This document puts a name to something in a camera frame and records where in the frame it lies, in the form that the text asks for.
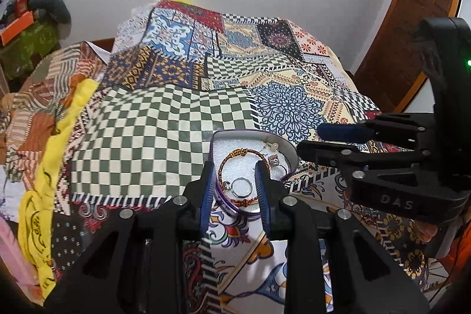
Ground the orange striped blanket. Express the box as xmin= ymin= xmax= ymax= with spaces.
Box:
xmin=0 ymin=41 xmax=112 ymax=183

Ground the silver gemstone ring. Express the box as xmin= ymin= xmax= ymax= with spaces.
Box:
xmin=267 ymin=154 xmax=286 ymax=170

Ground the purple heart-shaped tin box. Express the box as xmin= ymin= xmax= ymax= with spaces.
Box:
xmin=210 ymin=129 xmax=300 ymax=218

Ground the red braided bracelet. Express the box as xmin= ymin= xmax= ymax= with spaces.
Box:
xmin=218 ymin=148 xmax=273 ymax=209

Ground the patchwork patterned blanket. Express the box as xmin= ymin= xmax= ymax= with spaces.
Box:
xmin=48 ymin=0 xmax=442 ymax=314

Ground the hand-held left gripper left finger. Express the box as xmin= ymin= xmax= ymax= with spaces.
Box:
xmin=43 ymin=161 xmax=218 ymax=314

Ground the orange box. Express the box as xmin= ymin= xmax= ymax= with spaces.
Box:
xmin=0 ymin=10 xmax=34 ymax=45

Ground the yellow cloth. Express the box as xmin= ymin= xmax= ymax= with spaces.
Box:
xmin=18 ymin=78 xmax=101 ymax=300

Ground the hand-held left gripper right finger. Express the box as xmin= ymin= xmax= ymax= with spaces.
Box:
xmin=254 ymin=160 xmax=432 ymax=314

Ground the plain silver ring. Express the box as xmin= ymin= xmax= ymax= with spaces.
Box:
xmin=230 ymin=177 xmax=254 ymax=198

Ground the green patterned cloth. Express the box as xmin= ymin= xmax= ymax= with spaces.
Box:
xmin=0 ymin=21 xmax=62 ymax=80

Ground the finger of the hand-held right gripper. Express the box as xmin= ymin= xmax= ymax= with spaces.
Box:
xmin=316 ymin=113 xmax=438 ymax=150
xmin=296 ymin=140 xmax=432 ymax=172

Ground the brown wooden door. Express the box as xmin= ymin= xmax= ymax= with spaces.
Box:
xmin=352 ymin=0 xmax=461 ymax=113

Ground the white floral sheet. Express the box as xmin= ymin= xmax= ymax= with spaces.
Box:
xmin=116 ymin=3 xmax=156 ymax=54

